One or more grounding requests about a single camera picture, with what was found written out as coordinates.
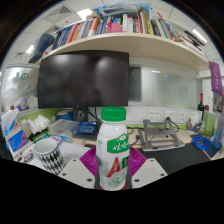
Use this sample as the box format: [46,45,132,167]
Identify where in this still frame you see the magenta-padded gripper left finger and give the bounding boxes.
[59,147,99,190]

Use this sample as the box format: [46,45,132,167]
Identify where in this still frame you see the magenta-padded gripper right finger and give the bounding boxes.
[127,146,168,190]

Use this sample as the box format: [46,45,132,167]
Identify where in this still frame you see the white green-capped drink bottle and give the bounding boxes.
[95,106,131,192]

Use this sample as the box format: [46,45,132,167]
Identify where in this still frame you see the translucent purple water jug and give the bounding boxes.
[212,111,224,150]

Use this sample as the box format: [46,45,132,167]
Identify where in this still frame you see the large handwritten white paper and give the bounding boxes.
[19,141,91,171]

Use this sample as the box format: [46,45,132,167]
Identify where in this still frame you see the grey metal laptop stand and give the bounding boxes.
[138,118,186,153]

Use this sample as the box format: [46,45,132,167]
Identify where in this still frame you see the small blue box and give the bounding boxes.
[77,121,99,135]

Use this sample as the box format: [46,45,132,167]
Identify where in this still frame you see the black red-edged desk mat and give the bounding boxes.
[83,141,212,176]

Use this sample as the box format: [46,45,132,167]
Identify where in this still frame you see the black-white checkered mug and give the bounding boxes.
[33,137,66,176]

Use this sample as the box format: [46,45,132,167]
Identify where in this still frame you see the clear plastic container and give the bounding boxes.
[49,119,81,139]

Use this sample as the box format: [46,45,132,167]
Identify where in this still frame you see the blue round container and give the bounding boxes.
[55,109,74,121]

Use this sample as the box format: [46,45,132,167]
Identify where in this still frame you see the stack of white napkins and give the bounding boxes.
[20,114,51,136]

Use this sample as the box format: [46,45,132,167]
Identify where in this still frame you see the blue plastic packet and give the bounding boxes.
[5,129,28,153]

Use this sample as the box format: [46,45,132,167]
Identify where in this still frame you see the black computer monitor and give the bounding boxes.
[37,50,130,122]

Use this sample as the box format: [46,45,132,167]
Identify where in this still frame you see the dark wine bottle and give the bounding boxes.
[197,93,206,121]

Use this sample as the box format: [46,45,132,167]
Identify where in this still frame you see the purple hanging banner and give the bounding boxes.
[208,60,224,98]

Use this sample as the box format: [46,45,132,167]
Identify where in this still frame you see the white wall power outlets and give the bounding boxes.
[146,109,188,124]

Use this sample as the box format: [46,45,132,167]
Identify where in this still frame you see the coiled blue cable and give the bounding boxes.
[191,135,212,152]

